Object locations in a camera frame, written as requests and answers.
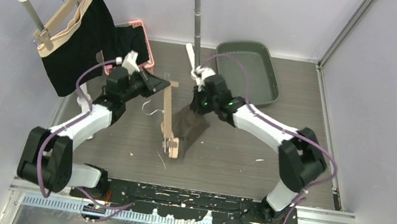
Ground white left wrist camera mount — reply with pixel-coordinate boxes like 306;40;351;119
115;51;140;75

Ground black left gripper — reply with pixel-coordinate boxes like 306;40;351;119
120;64;171;109

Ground grey-brown underwear with beige waistband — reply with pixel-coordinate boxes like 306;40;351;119
172;104;210;158

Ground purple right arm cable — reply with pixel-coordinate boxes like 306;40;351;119
173;50;354;224

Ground black underwear with beige waistband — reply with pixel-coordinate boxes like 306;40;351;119
37;0;116;97

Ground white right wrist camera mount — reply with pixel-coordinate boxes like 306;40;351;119
190;66;216;89

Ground pink perforated plastic basket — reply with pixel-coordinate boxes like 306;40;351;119
115;20;155;73

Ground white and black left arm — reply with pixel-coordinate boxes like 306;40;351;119
16;66;170;200

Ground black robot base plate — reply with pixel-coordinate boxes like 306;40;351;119
70;179;298;224

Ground black clothes in basket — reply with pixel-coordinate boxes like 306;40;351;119
114;25;149;65

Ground grey-green plastic tub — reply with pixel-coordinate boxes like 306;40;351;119
216;41;279;107

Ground beige clip hanger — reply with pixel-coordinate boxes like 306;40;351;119
34;0;82;51
142;73;180;159

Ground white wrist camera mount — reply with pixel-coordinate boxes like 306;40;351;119
190;66;216;89
115;51;140;75

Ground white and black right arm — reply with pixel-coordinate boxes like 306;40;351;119
191;68;327;224

